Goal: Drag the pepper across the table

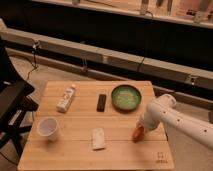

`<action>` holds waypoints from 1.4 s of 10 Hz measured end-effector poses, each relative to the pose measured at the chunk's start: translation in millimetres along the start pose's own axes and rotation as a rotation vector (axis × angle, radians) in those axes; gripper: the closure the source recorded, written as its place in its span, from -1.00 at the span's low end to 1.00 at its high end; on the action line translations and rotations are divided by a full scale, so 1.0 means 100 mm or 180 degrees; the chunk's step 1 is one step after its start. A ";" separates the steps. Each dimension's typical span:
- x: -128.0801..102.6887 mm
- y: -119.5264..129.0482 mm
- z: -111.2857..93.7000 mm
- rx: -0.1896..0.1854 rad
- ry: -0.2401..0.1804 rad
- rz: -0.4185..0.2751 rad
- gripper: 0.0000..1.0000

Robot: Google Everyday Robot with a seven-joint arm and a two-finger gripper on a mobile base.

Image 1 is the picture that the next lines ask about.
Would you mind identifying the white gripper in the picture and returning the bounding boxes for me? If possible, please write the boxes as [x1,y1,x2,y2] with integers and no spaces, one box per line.
[137,112,158,135]

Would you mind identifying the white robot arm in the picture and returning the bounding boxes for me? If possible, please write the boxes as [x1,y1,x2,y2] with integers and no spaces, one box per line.
[138,94,213,150]

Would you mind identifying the green bowl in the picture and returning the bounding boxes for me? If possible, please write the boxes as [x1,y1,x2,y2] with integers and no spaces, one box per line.
[111,84,142,111]

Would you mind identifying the black rectangular device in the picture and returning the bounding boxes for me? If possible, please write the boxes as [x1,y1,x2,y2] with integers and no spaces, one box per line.
[97,94,106,112]

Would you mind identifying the white plastic bottle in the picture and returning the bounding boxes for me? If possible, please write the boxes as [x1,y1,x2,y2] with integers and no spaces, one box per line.
[56,84,76,113]

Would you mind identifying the white paper cup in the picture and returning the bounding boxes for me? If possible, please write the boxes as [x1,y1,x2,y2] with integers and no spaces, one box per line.
[37,117,59,142]

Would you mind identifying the black office chair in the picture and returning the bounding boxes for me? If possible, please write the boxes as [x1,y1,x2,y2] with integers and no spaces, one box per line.
[0,37,38,156]

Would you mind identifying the black cable at centre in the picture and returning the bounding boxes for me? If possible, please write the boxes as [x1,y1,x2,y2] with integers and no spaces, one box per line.
[136,9,155,73]

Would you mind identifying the black cable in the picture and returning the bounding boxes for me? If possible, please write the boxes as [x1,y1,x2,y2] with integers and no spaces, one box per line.
[136,9,155,73]
[25,39,41,82]

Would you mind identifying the black cable on left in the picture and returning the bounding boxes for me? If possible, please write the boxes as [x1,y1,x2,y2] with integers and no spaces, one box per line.
[25,39,41,82]

